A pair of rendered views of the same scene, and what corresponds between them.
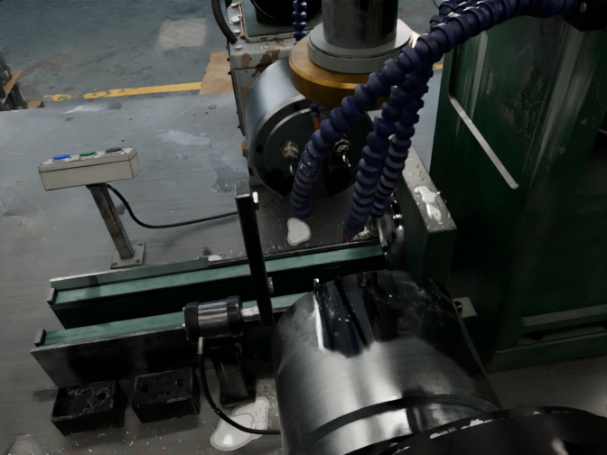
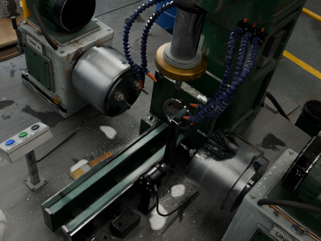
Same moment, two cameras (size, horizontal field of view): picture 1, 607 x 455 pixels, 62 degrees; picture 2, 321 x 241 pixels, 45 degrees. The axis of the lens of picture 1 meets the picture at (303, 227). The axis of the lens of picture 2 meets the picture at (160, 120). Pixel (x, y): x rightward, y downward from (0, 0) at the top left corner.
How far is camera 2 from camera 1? 0.91 m
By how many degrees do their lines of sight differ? 36
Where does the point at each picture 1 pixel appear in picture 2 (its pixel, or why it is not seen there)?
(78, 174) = (27, 147)
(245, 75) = (67, 63)
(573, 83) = not seen: hidden behind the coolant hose
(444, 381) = (256, 151)
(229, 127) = (17, 89)
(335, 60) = (187, 65)
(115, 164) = (44, 134)
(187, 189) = not seen: hidden behind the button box
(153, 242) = (41, 169)
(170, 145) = not seen: outside the picture
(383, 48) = (197, 57)
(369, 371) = (240, 158)
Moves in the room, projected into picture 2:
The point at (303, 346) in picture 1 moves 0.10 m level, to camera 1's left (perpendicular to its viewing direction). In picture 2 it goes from (212, 162) to (192, 179)
